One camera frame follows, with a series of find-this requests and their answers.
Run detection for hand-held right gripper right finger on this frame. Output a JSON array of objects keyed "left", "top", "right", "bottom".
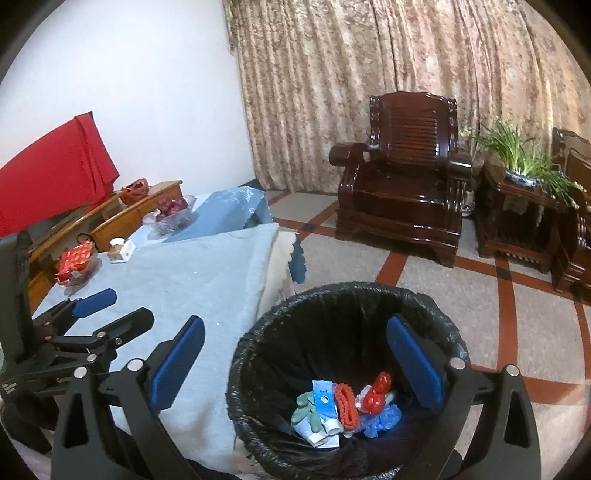
[{"left": 387, "top": 316, "right": 542, "bottom": 480}]

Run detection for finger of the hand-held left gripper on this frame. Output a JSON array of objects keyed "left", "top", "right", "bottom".
[
  {"left": 48, "top": 308, "right": 155, "bottom": 367},
  {"left": 31, "top": 288, "right": 119, "bottom": 335}
]

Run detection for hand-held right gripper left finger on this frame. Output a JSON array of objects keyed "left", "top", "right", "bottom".
[{"left": 51, "top": 316, "right": 206, "bottom": 480}]

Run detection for glossy red plastic item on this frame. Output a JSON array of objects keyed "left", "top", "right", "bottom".
[{"left": 361, "top": 373, "right": 393, "bottom": 414}]

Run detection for blue disposable glove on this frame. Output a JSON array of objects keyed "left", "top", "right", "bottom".
[{"left": 358, "top": 404, "right": 402, "bottom": 439}]

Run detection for orange mesh scourer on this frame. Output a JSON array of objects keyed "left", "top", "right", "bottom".
[{"left": 333, "top": 383, "right": 361, "bottom": 430}]

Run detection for white and blue packet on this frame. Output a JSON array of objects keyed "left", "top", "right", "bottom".
[{"left": 311, "top": 381, "right": 334, "bottom": 416}]

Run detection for trash bin with black liner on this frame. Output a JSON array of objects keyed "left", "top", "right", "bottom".
[{"left": 226, "top": 282, "right": 471, "bottom": 480}]

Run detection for white tissue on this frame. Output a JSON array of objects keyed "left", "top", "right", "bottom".
[{"left": 295, "top": 418, "right": 345, "bottom": 448}]

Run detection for red gift bag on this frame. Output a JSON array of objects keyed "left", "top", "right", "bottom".
[{"left": 54, "top": 234, "right": 100, "bottom": 287}]

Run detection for light blue blanket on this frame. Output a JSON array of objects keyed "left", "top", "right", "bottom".
[{"left": 0, "top": 224, "right": 280, "bottom": 476}]

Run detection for light wooden cabinet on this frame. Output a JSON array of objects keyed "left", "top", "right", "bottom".
[{"left": 28, "top": 180, "right": 184, "bottom": 315}]

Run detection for glass fruit bowl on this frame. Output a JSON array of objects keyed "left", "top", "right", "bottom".
[{"left": 142, "top": 195, "right": 197, "bottom": 238}]

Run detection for red woven basket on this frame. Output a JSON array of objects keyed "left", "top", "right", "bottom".
[{"left": 120, "top": 178, "right": 151, "bottom": 205}]

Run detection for red fruits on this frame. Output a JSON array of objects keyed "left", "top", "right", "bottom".
[{"left": 154, "top": 196, "right": 189, "bottom": 220}]

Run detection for red cloth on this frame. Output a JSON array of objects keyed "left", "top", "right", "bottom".
[{"left": 0, "top": 111, "right": 121, "bottom": 238}]

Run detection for blue plastic sheet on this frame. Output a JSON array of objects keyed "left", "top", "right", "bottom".
[{"left": 164, "top": 187, "right": 273, "bottom": 243}]

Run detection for cream scalloped cloth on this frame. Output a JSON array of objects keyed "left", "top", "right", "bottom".
[{"left": 270, "top": 231, "right": 301, "bottom": 305}]

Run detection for teal scalloped cloth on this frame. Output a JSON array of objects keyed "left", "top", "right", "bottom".
[{"left": 286, "top": 240, "right": 309, "bottom": 284}]

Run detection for dark wooden side table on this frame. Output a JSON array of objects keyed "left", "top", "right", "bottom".
[{"left": 473, "top": 161, "right": 575, "bottom": 274}]

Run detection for dark wooden armchair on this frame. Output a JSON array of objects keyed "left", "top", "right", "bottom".
[
  {"left": 329, "top": 91, "right": 473, "bottom": 267},
  {"left": 551, "top": 128, "right": 591, "bottom": 294}
]

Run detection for potted green plant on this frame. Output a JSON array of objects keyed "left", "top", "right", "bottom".
[{"left": 462, "top": 121, "right": 578, "bottom": 208}]

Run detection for beige patterned curtain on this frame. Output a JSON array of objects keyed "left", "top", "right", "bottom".
[{"left": 222, "top": 0, "right": 591, "bottom": 195}]

